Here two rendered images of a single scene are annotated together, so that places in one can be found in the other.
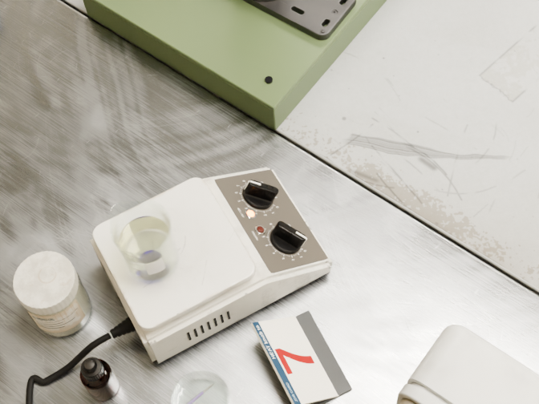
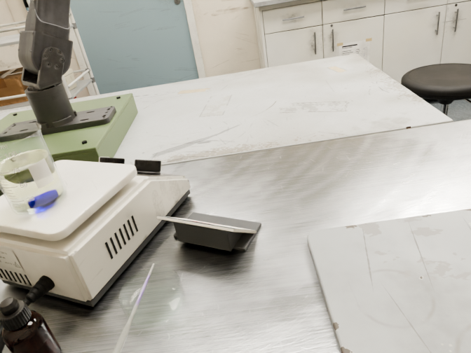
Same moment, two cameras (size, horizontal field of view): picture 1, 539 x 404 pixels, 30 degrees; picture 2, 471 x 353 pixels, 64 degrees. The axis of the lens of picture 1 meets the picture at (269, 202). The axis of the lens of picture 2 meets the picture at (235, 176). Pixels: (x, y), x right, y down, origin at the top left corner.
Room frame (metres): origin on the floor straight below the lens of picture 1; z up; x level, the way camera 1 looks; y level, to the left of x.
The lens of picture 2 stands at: (0.03, 0.17, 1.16)
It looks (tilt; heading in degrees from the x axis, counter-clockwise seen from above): 30 degrees down; 321
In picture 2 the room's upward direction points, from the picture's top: 10 degrees counter-clockwise
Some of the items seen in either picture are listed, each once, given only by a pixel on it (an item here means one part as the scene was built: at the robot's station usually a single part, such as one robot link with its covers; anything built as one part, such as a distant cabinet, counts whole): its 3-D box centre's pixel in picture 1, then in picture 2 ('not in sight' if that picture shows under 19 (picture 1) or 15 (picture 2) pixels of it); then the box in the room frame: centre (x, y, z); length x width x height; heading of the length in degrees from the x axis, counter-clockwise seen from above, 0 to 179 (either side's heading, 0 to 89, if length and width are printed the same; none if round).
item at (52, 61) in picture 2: not in sight; (41, 67); (0.74, -0.03, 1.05); 0.09 x 0.06 x 0.06; 2
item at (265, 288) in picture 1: (202, 257); (90, 213); (0.41, 0.07, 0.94); 0.22 x 0.13 x 0.08; 114
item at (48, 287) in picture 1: (54, 295); not in sight; (0.39, 0.22, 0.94); 0.06 x 0.06 x 0.08
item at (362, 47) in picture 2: not in sight; (354, 63); (1.46, -2.23, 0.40); 0.24 x 0.01 x 0.30; 48
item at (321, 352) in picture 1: (301, 357); (210, 220); (0.31, -0.01, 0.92); 0.09 x 0.06 x 0.04; 21
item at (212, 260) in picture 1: (172, 252); (58, 193); (0.40, 0.09, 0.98); 0.12 x 0.12 x 0.01; 24
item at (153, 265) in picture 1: (143, 240); (22, 169); (0.40, 0.12, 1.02); 0.06 x 0.05 x 0.08; 44
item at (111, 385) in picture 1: (96, 375); (25, 331); (0.31, 0.18, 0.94); 0.03 x 0.03 x 0.07
